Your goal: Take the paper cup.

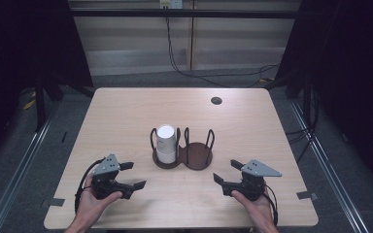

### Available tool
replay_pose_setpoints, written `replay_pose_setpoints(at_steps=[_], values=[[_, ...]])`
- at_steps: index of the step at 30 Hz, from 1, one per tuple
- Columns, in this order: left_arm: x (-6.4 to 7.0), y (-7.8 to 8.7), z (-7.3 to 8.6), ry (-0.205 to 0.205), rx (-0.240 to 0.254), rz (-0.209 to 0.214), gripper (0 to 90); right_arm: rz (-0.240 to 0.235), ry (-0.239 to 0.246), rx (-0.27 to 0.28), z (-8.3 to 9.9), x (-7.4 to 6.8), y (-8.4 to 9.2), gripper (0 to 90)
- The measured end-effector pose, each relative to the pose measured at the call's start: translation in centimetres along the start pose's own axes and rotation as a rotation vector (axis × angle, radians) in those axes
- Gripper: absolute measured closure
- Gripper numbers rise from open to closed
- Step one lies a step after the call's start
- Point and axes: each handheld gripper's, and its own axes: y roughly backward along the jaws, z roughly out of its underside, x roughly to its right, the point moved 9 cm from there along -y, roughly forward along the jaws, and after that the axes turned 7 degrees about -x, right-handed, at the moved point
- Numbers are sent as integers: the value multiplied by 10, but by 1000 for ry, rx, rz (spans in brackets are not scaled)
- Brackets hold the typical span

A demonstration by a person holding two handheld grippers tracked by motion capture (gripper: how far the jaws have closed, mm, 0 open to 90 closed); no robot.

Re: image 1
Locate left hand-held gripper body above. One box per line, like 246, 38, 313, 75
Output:
90, 152, 124, 200

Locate right hand-held gripper black cable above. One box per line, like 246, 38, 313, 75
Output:
263, 183, 280, 226

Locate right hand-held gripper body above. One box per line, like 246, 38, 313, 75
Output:
239, 158, 283, 202

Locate metal floor rail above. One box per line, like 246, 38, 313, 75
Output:
288, 100, 370, 233
0, 103, 61, 233

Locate yellow floor tape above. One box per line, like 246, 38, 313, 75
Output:
21, 91, 38, 112

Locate black floor cables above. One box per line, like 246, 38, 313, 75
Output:
284, 93, 321, 163

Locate black curtain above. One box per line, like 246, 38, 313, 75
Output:
0, 0, 94, 169
275, 0, 373, 193

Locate black horizontal bar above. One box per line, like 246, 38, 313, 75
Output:
67, 8, 300, 19

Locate black metal stand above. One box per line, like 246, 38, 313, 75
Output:
32, 72, 95, 133
299, 72, 317, 132

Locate person's left hand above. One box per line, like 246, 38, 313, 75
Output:
74, 174, 124, 227

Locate grey tape strip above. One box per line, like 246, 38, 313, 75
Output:
296, 190, 319, 201
40, 197, 66, 208

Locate white paper cup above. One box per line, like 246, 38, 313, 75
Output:
155, 123, 179, 165

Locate dark wooden double cup holder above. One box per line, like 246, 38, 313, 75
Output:
150, 126, 216, 172

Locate white power outlet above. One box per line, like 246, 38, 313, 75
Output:
159, 0, 184, 10

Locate person's right hand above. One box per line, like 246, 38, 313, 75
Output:
231, 189, 276, 228

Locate black wall cable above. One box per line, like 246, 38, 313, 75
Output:
165, 17, 280, 89

